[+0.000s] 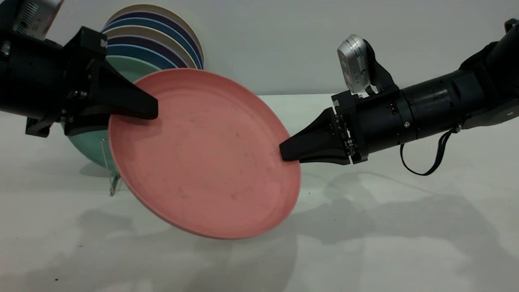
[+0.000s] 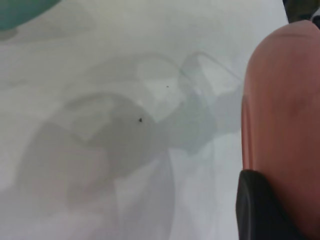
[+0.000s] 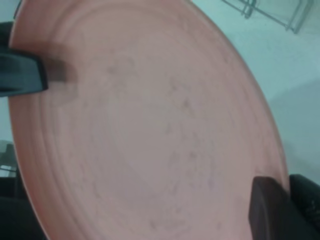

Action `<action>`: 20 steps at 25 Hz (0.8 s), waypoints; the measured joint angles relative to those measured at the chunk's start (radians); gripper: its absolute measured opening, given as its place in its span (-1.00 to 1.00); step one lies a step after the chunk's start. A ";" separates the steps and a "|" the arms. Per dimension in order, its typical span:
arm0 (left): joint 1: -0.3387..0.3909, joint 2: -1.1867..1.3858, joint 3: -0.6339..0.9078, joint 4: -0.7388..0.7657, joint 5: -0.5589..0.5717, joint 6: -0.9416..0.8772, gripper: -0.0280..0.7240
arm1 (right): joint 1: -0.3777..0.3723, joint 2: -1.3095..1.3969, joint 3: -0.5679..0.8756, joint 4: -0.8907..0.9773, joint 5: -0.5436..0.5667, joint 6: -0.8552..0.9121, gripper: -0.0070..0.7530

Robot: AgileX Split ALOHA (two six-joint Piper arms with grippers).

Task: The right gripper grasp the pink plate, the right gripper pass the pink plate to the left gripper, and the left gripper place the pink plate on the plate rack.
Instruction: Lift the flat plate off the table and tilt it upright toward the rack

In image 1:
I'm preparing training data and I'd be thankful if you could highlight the stack of racked plates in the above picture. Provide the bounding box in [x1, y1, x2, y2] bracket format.
[106, 4, 204, 69]

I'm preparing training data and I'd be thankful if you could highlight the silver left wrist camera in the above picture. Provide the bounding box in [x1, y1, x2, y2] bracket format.
[12, 0, 63, 40]

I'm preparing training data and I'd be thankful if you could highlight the green round plate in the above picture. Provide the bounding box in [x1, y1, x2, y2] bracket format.
[65, 56, 161, 173]

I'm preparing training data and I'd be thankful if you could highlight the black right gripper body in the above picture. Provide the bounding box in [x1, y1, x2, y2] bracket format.
[332, 87, 406, 165]

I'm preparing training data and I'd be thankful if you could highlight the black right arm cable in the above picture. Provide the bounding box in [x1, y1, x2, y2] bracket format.
[399, 128, 453, 176]

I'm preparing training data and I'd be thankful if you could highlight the pink round plate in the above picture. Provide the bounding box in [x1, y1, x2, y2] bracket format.
[108, 68, 302, 240]

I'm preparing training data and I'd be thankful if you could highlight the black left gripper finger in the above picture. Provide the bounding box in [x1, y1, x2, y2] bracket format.
[87, 59, 159, 122]

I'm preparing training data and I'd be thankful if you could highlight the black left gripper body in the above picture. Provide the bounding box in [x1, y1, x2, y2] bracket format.
[0, 26, 111, 137]

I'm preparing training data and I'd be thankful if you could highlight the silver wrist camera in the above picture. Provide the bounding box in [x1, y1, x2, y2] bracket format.
[337, 34, 373, 94]
[12, 0, 63, 40]

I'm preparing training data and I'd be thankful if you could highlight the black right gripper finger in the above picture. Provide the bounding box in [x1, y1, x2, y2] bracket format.
[279, 107, 351, 165]

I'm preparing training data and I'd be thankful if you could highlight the metal wire plate rack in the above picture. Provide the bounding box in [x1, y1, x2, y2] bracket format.
[101, 139, 122, 198]

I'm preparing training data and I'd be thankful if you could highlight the beige round plate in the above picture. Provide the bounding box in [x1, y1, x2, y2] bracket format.
[103, 26, 197, 69]

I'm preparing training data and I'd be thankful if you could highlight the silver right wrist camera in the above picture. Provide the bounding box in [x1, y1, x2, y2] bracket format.
[337, 34, 373, 94]

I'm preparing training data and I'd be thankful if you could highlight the dark purple round plate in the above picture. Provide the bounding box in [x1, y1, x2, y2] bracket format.
[107, 11, 203, 67]
[106, 36, 189, 69]

